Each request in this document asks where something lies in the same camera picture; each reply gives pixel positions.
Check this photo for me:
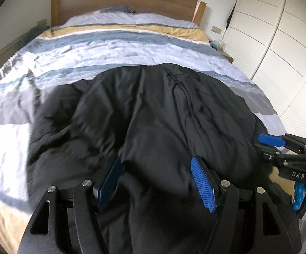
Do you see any grey-blue pillow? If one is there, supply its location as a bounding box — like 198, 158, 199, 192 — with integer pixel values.
100, 5, 137, 14

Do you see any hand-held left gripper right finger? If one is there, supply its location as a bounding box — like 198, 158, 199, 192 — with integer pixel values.
190, 156, 295, 254

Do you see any white wardrobe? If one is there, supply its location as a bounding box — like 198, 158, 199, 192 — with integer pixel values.
223, 0, 306, 135

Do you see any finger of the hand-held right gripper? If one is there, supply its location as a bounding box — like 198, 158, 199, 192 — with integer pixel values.
258, 134, 306, 152
254, 143, 306, 166

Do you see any blue-grey cloth heap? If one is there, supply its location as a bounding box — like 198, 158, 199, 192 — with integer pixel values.
23, 25, 50, 45

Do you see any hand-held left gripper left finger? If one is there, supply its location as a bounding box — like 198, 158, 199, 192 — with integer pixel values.
17, 155, 123, 254

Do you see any bed with striped duvet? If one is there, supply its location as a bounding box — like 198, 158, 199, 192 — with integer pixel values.
0, 22, 288, 246

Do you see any black puffer coat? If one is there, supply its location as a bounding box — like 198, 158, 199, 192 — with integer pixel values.
26, 63, 301, 254

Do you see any wooden headboard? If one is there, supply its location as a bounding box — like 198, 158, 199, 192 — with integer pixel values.
51, 0, 207, 28

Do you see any pale lilac pillow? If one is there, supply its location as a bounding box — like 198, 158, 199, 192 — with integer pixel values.
133, 13, 199, 30
60, 10, 138, 28

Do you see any wooden nightstand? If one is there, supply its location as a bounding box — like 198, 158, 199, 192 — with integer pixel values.
210, 40, 225, 51

